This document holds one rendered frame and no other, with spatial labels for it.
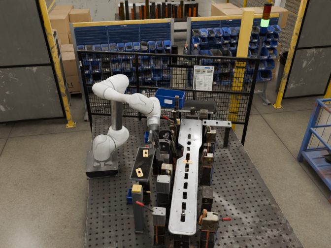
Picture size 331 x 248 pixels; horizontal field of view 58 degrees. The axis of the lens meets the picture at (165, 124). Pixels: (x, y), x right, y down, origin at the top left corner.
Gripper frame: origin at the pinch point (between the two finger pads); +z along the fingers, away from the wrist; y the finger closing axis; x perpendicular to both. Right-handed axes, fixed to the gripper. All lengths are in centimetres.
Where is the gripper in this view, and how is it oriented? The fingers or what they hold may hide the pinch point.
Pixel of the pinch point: (154, 155)
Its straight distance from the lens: 200.8
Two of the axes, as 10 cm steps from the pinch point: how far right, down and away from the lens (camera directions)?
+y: -3.0, -3.2, -9.0
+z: 0.5, 9.4, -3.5
